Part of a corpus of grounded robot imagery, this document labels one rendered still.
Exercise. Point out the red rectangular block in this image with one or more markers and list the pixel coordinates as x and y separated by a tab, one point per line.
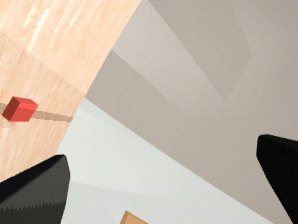
19	109

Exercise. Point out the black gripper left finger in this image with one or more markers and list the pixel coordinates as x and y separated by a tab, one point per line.
38	195

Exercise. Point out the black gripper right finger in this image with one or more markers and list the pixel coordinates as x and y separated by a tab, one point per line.
278	158

